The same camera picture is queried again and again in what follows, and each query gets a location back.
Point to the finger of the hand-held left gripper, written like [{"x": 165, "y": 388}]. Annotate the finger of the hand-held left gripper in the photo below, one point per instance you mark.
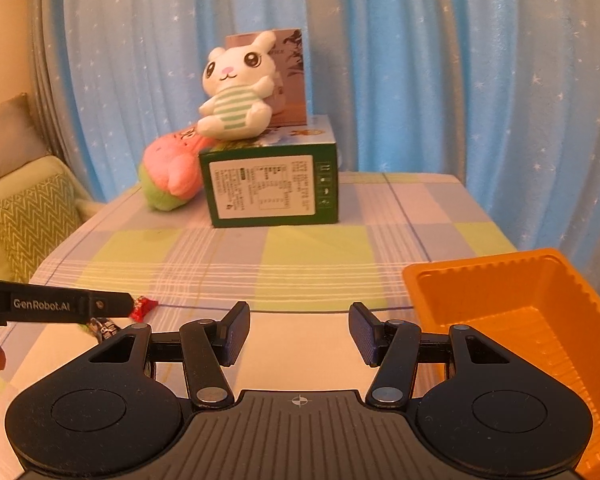
[{"x": 70, "y": 305}]

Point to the orange plastic tray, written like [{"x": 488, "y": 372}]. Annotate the orange plastic tray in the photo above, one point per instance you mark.
[{"x": 520, "y": 290}]

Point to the pink star plush toy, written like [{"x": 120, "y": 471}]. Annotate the pink star plush toy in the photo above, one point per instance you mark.
[{"x": 172, "y": 170}]

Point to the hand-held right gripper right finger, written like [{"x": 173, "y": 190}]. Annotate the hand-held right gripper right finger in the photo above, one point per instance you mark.
[{"x": 361, "y": 332}]

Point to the white rabbit plush toy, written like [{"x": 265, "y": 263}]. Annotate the white rabbit plush toy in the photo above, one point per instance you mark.
[{"x": 235, "y": 95}]

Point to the green cardboard box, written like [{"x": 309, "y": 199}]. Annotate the green cardboard box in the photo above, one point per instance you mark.
[{"x": 270, "y": 185}]

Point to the small red candy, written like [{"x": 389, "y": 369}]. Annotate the small red candy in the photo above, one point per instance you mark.
[{"x": 144, "y": 306}]

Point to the blue starry curtain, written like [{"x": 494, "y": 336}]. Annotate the blue starry curtain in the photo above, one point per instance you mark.
[{"x": 455, "y": 85}]

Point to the checked tablecloth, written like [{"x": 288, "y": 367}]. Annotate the checked tablecloth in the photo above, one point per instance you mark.
[{"x": 290, "y": 260}]

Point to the long green snack packet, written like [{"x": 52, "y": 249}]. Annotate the long green snack packet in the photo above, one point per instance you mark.
[{"x": 104, "y": 329}]

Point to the green zigzag cushion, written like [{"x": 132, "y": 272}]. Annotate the green zigzag cushion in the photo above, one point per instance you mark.
[{"x": 35, "y": 225}]

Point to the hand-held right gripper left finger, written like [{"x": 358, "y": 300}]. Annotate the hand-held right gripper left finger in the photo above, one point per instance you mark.
[{"x": 237, "y": 332}]

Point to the beige cushion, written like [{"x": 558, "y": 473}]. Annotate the beige cushion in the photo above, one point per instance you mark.
[{"x": 7, "y": 135}]

